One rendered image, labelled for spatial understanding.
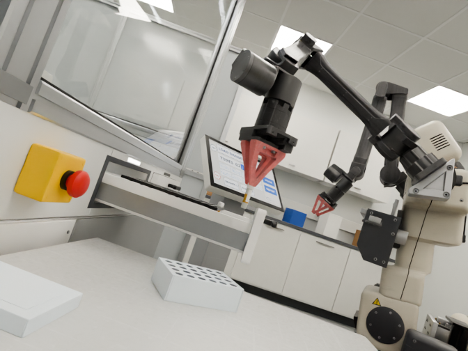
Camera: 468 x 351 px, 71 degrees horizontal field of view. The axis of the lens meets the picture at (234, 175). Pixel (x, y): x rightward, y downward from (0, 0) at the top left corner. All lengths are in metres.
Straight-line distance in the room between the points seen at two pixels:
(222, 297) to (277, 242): 3.35
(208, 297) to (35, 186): 0.29
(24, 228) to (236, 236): 0.36
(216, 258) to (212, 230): 1.10
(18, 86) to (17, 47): 0.04
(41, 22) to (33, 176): 0.19
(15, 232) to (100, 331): 0.24
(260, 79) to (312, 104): 4.29
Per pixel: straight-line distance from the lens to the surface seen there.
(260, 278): 3.92
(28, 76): 0.50
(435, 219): 1.20
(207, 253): 1.72
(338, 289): 4.19
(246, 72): 0.56
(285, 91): 0.59
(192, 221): 0.67
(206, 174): 1.55
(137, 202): 0.70
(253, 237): 0.64
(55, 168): 0.50
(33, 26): 0.48
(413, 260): 1.20
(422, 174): 1.02
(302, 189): 4.64
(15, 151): 0.51
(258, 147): 0.56
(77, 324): 0.39
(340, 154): 4.46
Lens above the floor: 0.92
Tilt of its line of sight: 4 degrees up
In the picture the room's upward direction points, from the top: 19 degrees clockwise
